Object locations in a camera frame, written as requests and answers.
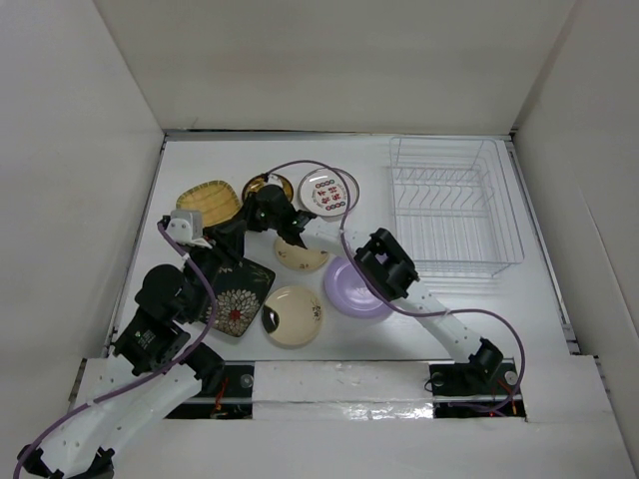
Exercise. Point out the purple round plate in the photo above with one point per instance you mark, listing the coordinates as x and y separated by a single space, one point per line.
348 293

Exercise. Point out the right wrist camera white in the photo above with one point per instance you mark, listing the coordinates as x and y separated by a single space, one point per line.
274 179

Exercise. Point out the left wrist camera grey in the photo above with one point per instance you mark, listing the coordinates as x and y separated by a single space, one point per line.
186 227

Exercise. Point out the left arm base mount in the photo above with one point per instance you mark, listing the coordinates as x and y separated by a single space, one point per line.
228 398

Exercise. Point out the white plate red characters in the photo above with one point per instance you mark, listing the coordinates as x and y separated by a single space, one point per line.
325 194

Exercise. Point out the yellow woven square plate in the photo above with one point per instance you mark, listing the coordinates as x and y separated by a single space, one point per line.
216 200

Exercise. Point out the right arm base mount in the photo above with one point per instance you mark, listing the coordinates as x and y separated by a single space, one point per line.
457 394

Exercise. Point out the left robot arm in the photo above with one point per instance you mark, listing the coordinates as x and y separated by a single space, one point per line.
158 361

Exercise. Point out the black floral square plate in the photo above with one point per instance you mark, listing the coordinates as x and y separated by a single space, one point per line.
240 294

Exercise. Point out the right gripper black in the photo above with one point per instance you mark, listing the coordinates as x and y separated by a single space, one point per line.
251 207

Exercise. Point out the cream plate upper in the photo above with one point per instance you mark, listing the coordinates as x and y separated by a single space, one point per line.
299 258

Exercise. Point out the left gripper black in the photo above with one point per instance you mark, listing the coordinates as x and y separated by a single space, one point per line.
227 239

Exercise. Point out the cream plate black spot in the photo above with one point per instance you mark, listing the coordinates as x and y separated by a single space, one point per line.
292 316

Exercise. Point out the white wire dish rack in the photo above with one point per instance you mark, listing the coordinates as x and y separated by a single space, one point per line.
453 211

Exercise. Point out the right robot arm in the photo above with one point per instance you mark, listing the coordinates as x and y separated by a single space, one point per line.
387 270

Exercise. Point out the brown yellow round plate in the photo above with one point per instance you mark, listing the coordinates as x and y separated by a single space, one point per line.
284 184

